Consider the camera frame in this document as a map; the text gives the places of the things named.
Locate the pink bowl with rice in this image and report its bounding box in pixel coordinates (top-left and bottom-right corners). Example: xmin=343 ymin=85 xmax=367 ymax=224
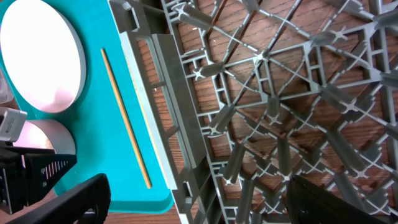
xmin=13 ymin=119 xmax=76 ymax=155

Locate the large white plate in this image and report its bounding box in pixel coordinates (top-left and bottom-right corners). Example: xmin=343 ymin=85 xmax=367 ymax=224
xmin=1 ymin=0 xmax=86 ymax=113

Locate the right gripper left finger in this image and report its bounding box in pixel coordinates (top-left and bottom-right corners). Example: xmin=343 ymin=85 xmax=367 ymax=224
xmin=10 ymin=173 xmax=111 ymax=224

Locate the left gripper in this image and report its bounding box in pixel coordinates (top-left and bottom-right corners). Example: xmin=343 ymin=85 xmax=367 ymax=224
xmin=1 ymin=146 xmax=77 ymax=215

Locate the grey dishwasher rack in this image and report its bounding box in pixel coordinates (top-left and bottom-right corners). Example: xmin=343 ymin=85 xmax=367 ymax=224
xmin=109 ymin=0 xmax=397 ymax=223

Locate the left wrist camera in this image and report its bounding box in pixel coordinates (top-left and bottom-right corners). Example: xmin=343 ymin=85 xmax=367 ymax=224
xmin=1 ymin=107 xmax=27 ymax=142

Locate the left wooden chopstick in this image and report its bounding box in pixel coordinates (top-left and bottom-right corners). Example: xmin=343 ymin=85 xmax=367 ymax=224
xmin=100 ymin=49 xmax=152 ymax=189

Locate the teal serving tray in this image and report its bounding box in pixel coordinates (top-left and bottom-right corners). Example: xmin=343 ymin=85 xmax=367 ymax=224
xmin=14 ymin=0 xmax=174 ymax=214

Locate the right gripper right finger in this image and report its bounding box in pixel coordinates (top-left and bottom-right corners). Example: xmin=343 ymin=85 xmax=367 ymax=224
xmin=285 ymin=175 xmax=383 ymax=224

